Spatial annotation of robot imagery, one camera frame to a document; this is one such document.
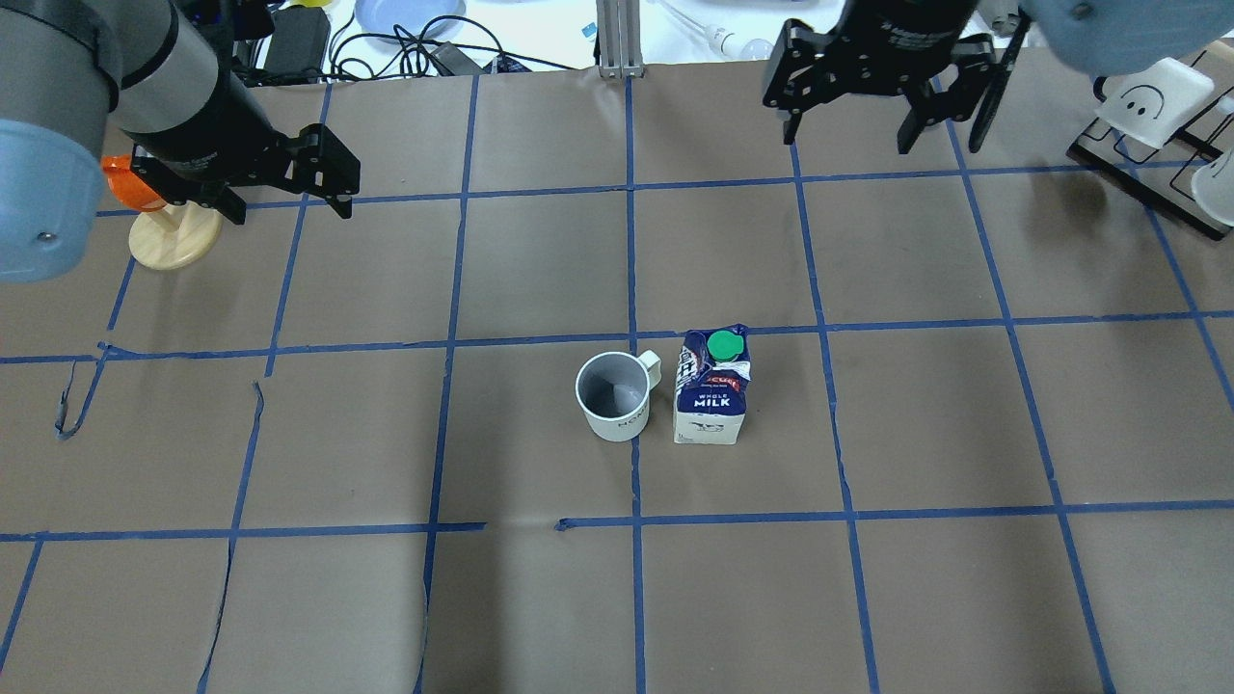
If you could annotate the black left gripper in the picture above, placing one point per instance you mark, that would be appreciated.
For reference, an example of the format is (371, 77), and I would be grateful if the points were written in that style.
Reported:
(210, 125)

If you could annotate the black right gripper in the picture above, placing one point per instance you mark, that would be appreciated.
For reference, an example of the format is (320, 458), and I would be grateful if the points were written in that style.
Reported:
(903, 27)

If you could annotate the grey mug with handle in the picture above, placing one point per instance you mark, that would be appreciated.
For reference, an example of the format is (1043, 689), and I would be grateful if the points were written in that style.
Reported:
(614, 389)

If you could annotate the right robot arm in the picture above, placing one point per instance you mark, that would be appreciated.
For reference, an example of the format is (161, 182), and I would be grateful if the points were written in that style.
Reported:
(1102, 38)

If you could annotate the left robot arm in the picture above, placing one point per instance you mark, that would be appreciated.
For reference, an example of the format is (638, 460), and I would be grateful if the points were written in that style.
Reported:
(128, 95)

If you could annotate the orange cup on stand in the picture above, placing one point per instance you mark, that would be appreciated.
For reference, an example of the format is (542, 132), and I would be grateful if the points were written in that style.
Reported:
(127, 187)

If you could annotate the white smiley face cup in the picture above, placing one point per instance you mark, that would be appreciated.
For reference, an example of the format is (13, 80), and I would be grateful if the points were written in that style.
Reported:
(1150, 106)

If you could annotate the white cup at edge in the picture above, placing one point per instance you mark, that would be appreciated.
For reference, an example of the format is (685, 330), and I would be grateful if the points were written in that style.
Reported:
(1212, 189)

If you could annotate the whole milk carton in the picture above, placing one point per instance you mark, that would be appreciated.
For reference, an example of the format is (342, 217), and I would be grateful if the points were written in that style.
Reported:
(711, 383)

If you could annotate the round wooden stand base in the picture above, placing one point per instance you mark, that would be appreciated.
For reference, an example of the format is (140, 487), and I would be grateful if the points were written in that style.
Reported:
(174, 237)

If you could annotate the black power adapter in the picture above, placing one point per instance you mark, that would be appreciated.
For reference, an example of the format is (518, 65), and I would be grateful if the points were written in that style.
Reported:
(297, 47)

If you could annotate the white light bulb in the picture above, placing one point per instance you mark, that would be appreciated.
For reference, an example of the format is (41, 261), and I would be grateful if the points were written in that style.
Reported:
(731, 44)

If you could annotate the blue plate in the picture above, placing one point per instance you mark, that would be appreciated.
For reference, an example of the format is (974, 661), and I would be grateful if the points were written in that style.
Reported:
(420, 18)

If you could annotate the aluminium frame post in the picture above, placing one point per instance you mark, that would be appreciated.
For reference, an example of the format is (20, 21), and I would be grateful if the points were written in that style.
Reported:
(618, 49)

